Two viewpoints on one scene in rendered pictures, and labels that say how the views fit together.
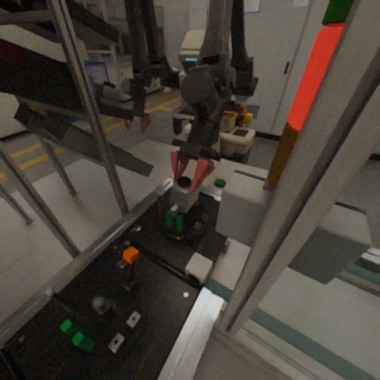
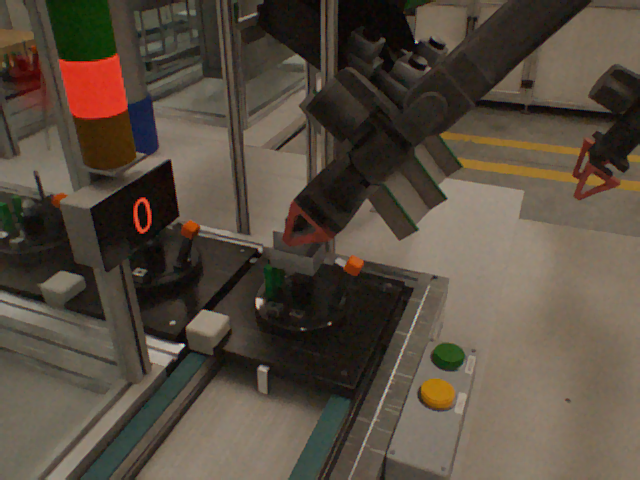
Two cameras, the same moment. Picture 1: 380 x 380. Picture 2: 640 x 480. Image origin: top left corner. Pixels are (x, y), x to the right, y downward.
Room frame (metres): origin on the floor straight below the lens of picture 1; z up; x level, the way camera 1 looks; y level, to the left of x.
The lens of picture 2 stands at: (0.24, -0.64, 1.49)
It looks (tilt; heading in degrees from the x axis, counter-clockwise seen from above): 31 degrees down; 81
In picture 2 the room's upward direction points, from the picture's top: straight up
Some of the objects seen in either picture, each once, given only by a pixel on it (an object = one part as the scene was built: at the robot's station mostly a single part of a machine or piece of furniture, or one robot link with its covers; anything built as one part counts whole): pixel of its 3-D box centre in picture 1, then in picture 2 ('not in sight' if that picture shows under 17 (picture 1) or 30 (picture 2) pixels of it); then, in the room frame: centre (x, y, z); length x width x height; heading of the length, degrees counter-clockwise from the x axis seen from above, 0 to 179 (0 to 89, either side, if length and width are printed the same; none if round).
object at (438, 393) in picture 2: not in sight; (437, 395); (0.46, -0.18, 0.96); 0.04 x 0.04 x 0.02
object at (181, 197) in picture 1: (182, 194); (290, 240); (0.30, 0.01, 1.08); 0.08 x 0.04 x 0.07; 149
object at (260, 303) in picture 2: (184, 219); (303, 302); (0.32, 0.01, 0.98); 0.14 x 0.14 x 0.02
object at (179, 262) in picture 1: (184, 223); (303, 312); (0.32, 0.01, 0.96); 0.24 x 0.24 x 0.02; 59
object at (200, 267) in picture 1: (198, 269); (208, 332); (0.18, -0.02, 0.97); 0.05 x 0.05 x 0.04; 59
